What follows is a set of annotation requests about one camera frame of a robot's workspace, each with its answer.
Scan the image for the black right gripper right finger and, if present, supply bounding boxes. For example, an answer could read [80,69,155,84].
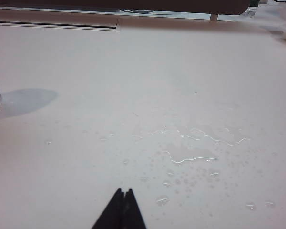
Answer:
[121,188,147,229]

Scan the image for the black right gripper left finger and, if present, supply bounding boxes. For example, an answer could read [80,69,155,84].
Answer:
[90,188,125,229]

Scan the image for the green label plastic bottle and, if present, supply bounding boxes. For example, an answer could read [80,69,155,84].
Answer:
[242,0,258,19]

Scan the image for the desk cable slot cover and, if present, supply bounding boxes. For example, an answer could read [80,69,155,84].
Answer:
[0,18,121,32]

